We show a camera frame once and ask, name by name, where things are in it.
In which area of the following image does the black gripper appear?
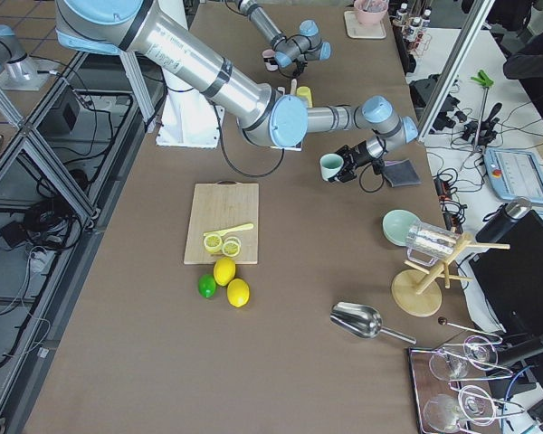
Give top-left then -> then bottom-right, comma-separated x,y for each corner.
291,60 -> 308,76
329,137 -> 387,183

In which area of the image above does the mint green cup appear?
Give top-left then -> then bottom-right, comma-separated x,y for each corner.
319,153 -> 344,182

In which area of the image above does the pink cup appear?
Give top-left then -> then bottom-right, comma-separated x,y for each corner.
262,49 -> 279,71

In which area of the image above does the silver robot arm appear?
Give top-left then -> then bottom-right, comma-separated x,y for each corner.
55,1 -> 418,182
232,0 -> 331,79

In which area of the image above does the yellow cup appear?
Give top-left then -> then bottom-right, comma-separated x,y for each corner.
296,86 -> 313,108

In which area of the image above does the grey folded cloth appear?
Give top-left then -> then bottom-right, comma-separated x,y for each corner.
382,159 -> 422,188

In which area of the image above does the beige tray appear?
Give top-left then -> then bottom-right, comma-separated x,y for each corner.
344,10 -> 386,40

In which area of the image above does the mint green bowl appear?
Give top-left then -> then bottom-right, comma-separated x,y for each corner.
382,209 -> 420,247

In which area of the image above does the pink bowl with ice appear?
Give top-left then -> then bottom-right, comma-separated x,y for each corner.
353,0 -> 388,25

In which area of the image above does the yellow plastic knife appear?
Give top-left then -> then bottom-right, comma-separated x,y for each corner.
203,222 -> 254,237

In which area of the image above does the clear glass mug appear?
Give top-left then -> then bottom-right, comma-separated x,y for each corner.
405,221 -> 460,267

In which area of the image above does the wooden cutting board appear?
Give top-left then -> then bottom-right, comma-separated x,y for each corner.
184,183 -> 259,265

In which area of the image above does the lemon slice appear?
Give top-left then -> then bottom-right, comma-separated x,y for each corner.
221,236 -> 242,258
203,233 -> 224,254

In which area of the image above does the wooden mug tree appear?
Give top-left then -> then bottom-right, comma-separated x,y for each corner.
391,232 -> 510,317

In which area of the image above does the metal scoop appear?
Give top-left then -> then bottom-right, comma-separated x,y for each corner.
330,301 -> 416,344

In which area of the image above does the yellow lemon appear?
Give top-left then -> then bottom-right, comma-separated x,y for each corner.
227,278 -> 251,307
213,257 -> 236,287

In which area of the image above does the green tipped grabber stick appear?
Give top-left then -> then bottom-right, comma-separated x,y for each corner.
471,69 -> 494,152

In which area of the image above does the teach pendant tablet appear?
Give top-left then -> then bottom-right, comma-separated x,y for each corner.
483,148 -> 543,206

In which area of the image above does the green lime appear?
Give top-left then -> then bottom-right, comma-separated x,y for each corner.
197,274 -> 217,298

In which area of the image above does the black monitor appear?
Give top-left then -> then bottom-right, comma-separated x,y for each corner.
470,211 -> 543,335

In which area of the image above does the wine glass rack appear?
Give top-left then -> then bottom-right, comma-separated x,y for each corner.
407,335 -> 525,433

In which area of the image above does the white wire cup holder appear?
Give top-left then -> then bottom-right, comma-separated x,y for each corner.
271,79 -> 310,148

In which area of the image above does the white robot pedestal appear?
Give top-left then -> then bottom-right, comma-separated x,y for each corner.
142,0 -> 225,149

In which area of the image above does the aluminium frame post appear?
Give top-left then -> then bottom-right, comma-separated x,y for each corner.
417,0 -> 494,144

